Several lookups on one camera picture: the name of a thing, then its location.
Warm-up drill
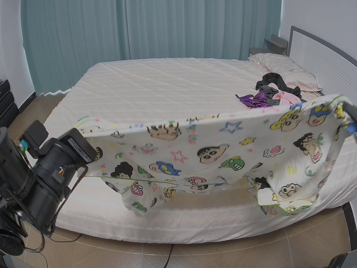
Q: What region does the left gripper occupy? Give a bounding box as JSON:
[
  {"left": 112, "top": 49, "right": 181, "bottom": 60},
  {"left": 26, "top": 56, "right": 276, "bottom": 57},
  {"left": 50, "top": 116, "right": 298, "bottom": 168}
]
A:
[{"left": 35, "top": 128, "right": 98, "bottom": 190}]

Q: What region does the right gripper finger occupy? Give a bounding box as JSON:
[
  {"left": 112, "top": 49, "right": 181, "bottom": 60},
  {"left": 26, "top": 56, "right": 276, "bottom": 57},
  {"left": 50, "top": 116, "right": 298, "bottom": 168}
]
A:
[{"left": 344, "top": 102, "right": 357, "bottom": 122}]

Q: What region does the white printed pyjama top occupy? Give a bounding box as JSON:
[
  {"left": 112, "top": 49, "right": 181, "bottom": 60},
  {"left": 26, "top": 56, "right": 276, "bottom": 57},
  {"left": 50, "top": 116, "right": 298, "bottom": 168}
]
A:
[{"left": 75, "top": 95, "right": 357, "bottom": 216}]

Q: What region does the pile of clothes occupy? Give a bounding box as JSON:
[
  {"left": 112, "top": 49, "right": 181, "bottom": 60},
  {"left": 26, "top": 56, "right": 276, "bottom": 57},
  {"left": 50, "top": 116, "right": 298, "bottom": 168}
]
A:
[{"left": 236, "top": 72, "right": 307, "bottom": 111}]

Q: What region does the bed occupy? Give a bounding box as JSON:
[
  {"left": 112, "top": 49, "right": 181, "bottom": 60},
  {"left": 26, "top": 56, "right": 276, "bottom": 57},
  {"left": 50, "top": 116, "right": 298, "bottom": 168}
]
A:
[{"left": 42, "top": 25, "right": 357, "bottom": 252}]

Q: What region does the cream pillow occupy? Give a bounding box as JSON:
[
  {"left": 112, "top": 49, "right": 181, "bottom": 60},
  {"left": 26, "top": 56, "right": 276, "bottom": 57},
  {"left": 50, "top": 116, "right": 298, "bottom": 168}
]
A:
[{"left": 248, "top": 53, "right": 323, "bottom": 92}]

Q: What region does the black chest of drawers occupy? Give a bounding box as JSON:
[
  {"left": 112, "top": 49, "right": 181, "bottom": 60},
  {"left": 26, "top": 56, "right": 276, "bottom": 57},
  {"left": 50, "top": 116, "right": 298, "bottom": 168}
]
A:
[{"left": 0, "top": 78, "right": 18, "bottom": 128}]

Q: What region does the grey bedside table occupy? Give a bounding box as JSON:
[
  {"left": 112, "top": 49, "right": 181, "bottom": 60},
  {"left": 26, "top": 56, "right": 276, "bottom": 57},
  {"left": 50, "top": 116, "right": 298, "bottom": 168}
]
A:
[{"left": 250, "top": 34, "right": 288, "bottom": 59}]

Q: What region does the blue-green curtain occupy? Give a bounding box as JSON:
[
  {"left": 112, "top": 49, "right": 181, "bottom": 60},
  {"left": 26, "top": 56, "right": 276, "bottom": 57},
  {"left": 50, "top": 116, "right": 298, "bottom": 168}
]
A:
[{"left": 21, "top": 0, "right": 282, "bottom": 95}]

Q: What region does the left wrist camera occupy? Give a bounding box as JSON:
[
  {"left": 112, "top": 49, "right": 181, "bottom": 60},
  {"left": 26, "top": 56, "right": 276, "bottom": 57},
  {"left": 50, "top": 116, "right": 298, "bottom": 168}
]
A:
[{"left": 22, "top": 121, "right": 50, "bottom": 157}]

